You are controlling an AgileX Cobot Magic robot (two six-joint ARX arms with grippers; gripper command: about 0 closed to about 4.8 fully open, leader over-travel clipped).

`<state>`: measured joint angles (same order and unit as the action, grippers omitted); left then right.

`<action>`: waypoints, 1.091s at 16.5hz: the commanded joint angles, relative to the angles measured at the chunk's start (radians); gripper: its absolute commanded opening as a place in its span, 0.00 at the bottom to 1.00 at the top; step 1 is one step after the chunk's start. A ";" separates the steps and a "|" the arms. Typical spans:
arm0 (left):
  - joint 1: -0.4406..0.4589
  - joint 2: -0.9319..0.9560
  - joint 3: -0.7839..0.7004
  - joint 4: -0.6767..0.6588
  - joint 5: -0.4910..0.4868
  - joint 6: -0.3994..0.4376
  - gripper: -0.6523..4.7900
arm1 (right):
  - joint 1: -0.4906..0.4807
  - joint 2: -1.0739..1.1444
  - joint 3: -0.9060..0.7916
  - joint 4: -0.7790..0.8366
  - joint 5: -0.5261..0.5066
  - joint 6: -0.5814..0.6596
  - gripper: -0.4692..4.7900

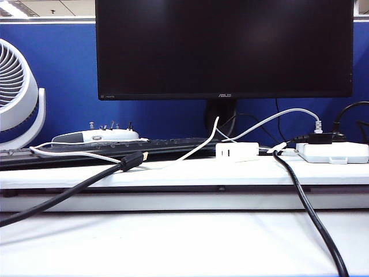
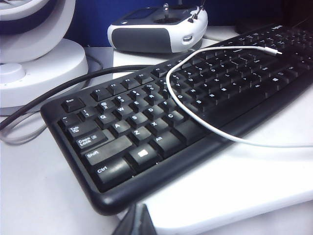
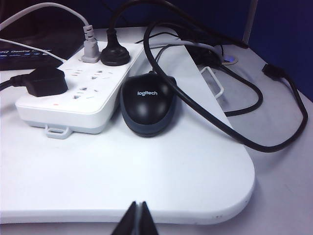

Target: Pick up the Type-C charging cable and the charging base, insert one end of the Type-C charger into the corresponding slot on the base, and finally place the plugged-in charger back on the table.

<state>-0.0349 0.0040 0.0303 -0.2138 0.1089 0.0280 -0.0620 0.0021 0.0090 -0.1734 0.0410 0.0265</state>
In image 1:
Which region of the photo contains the black looped cable with plug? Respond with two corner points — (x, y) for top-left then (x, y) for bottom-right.
(331, 100), (369, 143)

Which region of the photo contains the black computer keyboard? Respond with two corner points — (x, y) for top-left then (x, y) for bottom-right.
(0, 137), (273, 170)

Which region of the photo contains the black flat power plug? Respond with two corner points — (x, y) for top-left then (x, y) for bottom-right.
(307, 132), (334, 145)

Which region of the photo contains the white desk fan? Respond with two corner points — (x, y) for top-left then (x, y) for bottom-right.
(0, 38), (46, 151)

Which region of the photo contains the blue office partition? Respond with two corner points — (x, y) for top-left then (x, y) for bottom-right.
(0, 16), (369, 148)

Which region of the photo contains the thick black power cable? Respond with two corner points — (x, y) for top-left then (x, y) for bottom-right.
(272, 134), (350, 277)

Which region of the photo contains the black monitor stand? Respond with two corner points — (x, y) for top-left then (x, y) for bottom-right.
(204, 99), (239, 139)

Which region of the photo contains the white cable grey plug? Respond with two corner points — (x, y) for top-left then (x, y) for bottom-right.
(221, 108), (324, 143)

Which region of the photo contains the white power strip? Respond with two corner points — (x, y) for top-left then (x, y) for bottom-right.
(296, 141), (369, 164)

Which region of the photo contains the thin black cable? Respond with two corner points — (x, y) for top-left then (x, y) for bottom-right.
(275, 98), (283, 143)
(221, 113), (278, 142)

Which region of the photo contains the black ASUS monitor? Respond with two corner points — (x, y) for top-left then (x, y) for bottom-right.
(95, 0), (355, 101)

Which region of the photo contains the short white cable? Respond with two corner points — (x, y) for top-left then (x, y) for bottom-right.
(259, 141), (298, 156)

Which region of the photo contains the white grey RC controller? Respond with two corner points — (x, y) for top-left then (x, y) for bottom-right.
(51, 121), (149, 144)

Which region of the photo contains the black HDMI cable gold plug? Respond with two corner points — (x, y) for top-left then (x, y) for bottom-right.
(0, 151), (149, 229)

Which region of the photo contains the white Type-C charging cable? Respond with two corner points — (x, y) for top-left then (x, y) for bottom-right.
(28, 116), (220, 170)

